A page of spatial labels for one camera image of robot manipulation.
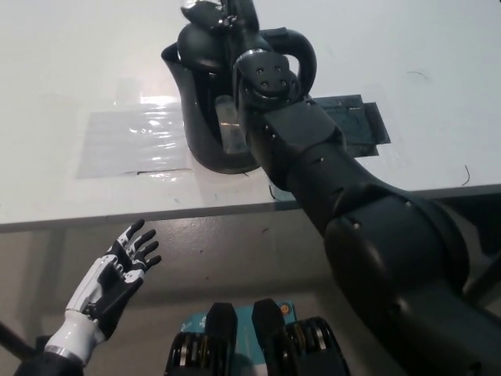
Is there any robot right hand white black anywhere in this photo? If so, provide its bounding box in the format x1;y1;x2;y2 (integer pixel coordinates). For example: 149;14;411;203
179;0;260;31

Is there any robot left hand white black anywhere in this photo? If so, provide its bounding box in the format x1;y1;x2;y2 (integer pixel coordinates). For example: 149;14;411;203
64;219;162;341

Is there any black kettle lid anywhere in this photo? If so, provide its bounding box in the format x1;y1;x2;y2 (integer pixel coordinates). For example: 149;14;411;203
177;22;238;74

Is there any black electric kettle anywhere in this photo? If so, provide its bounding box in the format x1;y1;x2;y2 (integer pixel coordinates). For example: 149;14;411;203
162;22;318;175

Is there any black tape patch on desk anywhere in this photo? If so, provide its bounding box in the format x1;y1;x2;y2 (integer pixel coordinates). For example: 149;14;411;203
312;93;391;158

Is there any clear plastic taped sheet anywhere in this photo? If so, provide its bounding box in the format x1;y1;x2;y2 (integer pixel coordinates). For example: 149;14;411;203
76;80;196;181

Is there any black table underframe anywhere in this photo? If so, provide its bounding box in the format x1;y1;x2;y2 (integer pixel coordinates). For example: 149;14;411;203
438;193;501;262

